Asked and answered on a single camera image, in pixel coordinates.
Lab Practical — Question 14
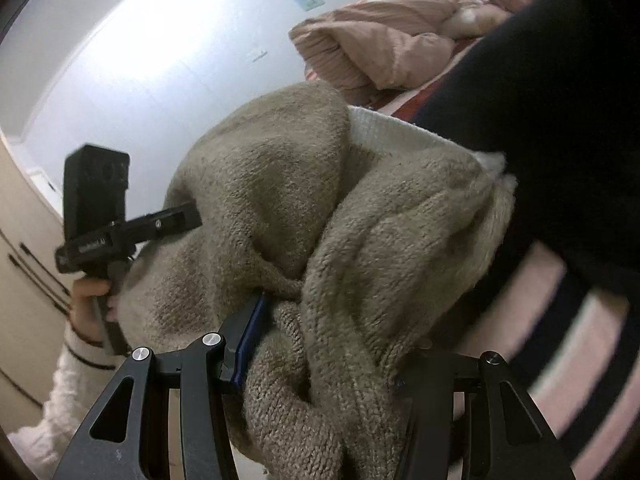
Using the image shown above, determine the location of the white wardrobe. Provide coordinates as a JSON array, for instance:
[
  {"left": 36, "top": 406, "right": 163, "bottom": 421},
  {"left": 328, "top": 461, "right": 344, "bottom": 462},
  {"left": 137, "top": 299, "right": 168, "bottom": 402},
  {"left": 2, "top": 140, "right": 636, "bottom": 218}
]
[{"left": 0, "top": 130, "right": 74, "bottom": 411}]

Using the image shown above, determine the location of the pink quilt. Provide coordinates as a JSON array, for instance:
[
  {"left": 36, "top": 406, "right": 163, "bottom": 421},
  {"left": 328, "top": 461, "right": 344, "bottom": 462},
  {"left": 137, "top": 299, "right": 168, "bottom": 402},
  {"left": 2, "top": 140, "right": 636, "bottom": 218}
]
[{"left": 289, "top": 0, "right": 507, "bottom": 106}]

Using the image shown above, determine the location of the beige knit sweater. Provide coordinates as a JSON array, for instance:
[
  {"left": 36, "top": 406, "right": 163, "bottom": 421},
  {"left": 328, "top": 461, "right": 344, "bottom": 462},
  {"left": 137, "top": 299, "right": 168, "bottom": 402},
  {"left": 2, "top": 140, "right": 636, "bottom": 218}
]
[{"left": 117, "top": 81, "right": 519, "bottom": 480}]

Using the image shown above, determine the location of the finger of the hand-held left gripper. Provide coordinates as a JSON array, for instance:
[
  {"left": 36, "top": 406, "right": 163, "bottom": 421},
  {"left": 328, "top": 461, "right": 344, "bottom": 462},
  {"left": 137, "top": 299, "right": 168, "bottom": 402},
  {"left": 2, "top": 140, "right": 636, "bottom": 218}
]
[{"left": 124, "top": 202, "right": 204, "bottom": 250}]

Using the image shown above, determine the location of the person's left hand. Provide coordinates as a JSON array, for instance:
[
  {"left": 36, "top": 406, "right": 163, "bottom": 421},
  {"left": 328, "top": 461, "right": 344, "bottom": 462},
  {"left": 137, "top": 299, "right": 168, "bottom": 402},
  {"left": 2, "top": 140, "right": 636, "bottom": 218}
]
[{"left": 69, "top": 277, "right": 122, "bottom": 343}]

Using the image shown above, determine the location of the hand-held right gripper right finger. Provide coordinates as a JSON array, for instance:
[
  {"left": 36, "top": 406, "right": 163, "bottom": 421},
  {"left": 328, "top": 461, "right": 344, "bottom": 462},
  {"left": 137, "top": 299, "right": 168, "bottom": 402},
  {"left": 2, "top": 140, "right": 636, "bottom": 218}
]
[{"left": 395, "top": 351, "right": 577, "bottom": 480}]

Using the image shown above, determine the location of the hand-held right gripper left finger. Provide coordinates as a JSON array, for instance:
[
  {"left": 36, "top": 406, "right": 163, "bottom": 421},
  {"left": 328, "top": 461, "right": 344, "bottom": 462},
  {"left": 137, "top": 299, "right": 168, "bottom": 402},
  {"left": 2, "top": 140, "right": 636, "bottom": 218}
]
[{"left": 52, "top": 295, "right": 267, "bottom": 480}]

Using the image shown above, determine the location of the person's left forearm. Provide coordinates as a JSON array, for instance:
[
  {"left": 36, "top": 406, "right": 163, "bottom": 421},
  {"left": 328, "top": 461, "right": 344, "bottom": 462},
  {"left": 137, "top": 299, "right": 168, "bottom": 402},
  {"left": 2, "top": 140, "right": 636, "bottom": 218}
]
[{"left": 7, "top": 320, "right": 134, "bottom": 467}]

